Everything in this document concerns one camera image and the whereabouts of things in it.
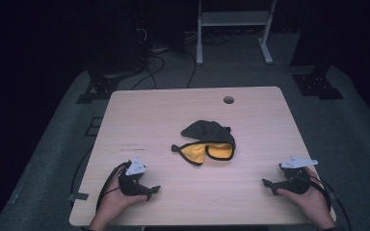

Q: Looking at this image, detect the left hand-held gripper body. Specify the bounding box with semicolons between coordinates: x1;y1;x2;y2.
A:
118;156;153;197

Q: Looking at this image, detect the white metal stand frame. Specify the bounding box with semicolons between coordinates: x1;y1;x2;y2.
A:
196;0;278;66

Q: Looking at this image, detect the black stand with base plate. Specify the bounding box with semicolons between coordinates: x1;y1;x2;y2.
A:
289;0;345;101
75;13;148;105

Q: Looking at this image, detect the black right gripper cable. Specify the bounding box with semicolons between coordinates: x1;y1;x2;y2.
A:
298;172;354;231

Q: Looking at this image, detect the dark grey and yellow cloth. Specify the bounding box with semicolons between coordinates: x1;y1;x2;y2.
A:
171;119;237;167

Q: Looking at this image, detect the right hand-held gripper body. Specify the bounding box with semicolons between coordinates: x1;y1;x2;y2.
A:
271;156;319;195

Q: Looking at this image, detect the black tape rectangle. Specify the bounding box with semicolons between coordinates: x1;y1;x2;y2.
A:
84;116;104;138

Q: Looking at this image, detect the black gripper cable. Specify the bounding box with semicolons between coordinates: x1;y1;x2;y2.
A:
95;161;133;213
298;172;354;231

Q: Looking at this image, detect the black floor cable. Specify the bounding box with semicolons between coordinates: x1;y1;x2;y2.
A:
185;49;198;90
131;53;167;91

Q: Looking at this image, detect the grey tape strip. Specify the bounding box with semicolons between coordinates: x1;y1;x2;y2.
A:
67;192;90;203

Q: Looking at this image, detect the person's right hand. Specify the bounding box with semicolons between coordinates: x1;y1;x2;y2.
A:
276;167;335;228

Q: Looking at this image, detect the person's left hand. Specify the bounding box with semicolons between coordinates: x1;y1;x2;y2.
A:
92;166;149;226

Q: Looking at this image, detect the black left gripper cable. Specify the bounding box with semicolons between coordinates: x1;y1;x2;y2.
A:
95;161;133;213

